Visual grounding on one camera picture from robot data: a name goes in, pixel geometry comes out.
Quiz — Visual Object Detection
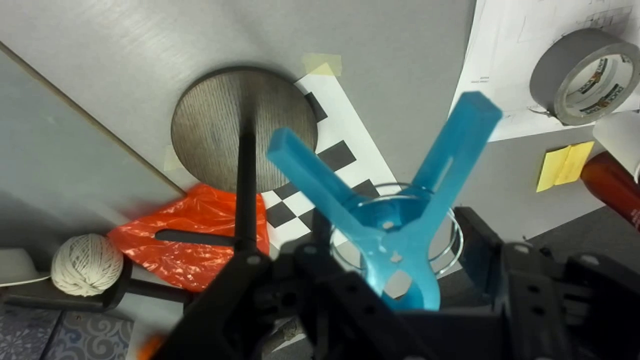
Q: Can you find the round wooden disc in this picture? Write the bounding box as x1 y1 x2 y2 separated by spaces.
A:
153 63 319 262

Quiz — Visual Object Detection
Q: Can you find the blue plastic peg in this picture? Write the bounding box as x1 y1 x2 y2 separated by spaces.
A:
266 89 506 315

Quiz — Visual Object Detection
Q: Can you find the ball of white string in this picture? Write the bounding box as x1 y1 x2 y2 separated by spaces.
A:
48 232 125 297

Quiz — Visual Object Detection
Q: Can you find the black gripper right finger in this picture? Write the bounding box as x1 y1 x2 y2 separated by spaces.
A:
455 205 508 306

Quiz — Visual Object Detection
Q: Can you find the grey duct tape roll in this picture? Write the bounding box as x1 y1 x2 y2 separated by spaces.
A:
527 25 640 128

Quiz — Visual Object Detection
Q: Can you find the white paper sheet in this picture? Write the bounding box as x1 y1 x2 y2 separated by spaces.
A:
458 0 640 141

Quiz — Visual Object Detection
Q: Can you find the blue swirl tissue box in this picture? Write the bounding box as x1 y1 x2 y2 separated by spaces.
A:
41 306 135 360

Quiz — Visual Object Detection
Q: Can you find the black bar handle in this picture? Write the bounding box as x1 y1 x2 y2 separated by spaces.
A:
0 275 196 311

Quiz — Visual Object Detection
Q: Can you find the grey speckled tissue box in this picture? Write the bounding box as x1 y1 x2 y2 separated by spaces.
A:
0 302 62 360

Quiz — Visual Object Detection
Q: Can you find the orange plastic bag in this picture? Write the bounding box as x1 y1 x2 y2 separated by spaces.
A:
106 183 272 293

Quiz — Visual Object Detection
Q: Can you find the checkerboard paper sheet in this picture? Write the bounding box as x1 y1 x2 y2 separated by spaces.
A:
257 62 401 248

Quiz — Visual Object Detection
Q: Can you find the yellow sticky note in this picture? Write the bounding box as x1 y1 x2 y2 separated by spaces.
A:
536 140 596 194

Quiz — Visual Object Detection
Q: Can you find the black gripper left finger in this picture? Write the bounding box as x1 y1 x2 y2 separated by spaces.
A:
291 226 383 315

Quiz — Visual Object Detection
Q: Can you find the red water bottle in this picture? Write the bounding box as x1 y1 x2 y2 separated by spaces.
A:
577 149 640 232

